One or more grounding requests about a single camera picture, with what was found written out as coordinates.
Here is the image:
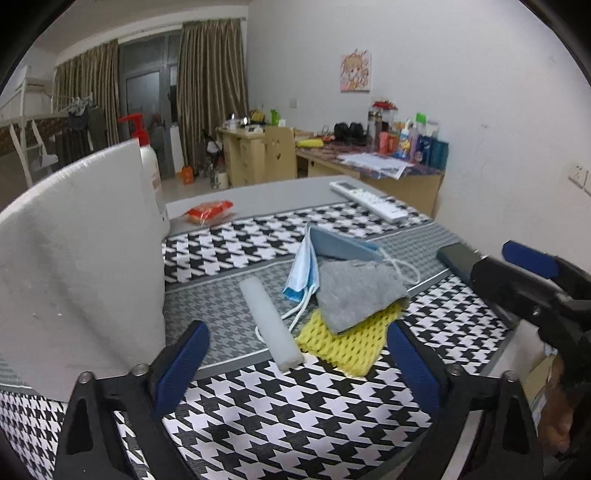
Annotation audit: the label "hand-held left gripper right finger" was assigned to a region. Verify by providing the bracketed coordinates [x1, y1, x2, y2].
[387, 320, 546, 480]

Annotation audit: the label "red pump bottle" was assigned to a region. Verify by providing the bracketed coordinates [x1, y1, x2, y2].
[117, 112, 171, 238]

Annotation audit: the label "printed papers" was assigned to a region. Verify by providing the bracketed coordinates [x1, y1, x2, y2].
[337, 152, 415, 178]

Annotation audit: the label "brown curtain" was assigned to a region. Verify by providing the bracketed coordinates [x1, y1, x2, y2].
[178, 18, 251, 174]
[53, 39, 122, 148]

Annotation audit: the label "brown cardboard box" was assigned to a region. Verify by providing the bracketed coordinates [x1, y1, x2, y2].
[524, 351, 566, 416]

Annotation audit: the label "white foam box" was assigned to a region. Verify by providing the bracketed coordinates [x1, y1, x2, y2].
[0, 138, 168, 402]

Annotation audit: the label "white metal bunk bed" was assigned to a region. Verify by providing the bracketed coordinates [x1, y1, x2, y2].
[0, 65, 100, 185]

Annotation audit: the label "black smartphone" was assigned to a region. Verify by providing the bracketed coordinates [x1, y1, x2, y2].
[436, 244, 485, 282]

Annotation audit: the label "yellow foam mesh net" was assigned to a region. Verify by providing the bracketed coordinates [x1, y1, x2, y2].
[295, 302, 403, 377]

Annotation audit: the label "white foam tube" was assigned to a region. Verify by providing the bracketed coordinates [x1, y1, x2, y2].
[239, 278, 304, 370]

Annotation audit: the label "red snack packet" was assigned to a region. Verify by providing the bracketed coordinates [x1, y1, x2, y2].
[185, 199, 235, 224]

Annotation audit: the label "wooden smiley chair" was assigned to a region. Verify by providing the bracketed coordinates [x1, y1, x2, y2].
[263, 126, 298, 182]

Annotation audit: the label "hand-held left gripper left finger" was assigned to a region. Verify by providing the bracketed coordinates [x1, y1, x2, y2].
[53, 320, 211, 480]

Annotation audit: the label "wooden desk with drawers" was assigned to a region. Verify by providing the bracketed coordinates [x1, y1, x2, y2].
[217, 127, 315, 188]

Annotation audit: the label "white remote control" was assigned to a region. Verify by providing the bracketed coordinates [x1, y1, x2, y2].
[329, 180, 409, 222]

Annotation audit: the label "wooden desk with mat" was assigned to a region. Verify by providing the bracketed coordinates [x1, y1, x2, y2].
[295, 143, 446, 217]

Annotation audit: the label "blue face mask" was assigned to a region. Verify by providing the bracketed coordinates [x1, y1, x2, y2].
[255, 223, 422, 344]

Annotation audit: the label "glass balcony door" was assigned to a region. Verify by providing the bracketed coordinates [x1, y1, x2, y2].
[117, 30, 183, 176]

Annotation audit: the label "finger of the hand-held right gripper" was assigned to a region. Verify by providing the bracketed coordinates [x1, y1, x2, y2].
[470, 256, 568, 326]
[502, 240, 591, 301]

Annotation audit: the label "person's right hand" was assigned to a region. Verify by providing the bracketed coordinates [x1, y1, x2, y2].
[538, 401, 575, 455]

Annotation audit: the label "black headphones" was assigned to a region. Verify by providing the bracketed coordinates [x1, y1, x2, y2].
[333, 122, 368, 141]

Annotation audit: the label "cartoon wall picture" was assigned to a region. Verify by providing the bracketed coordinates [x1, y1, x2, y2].
[340, 49, 372, 93]

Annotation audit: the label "grey cloth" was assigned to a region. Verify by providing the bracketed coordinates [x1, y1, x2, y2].
[316, 260, 411, 335]

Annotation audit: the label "dark hanging clothes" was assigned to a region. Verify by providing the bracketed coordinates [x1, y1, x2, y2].
[65, 95, 107, 153]

